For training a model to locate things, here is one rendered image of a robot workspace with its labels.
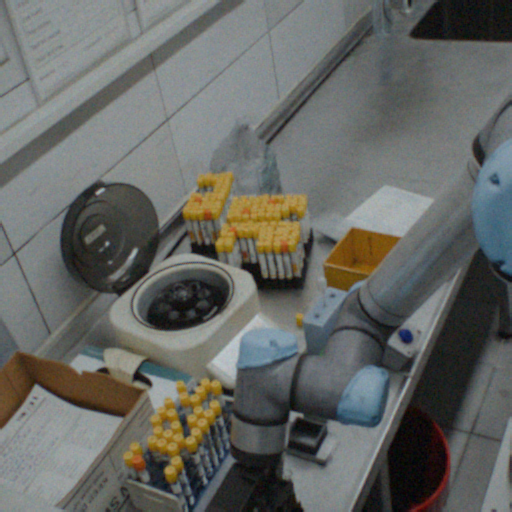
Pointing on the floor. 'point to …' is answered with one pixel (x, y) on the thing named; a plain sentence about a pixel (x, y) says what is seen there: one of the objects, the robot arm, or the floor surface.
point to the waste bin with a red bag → (420, 461)
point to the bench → (406, 72)
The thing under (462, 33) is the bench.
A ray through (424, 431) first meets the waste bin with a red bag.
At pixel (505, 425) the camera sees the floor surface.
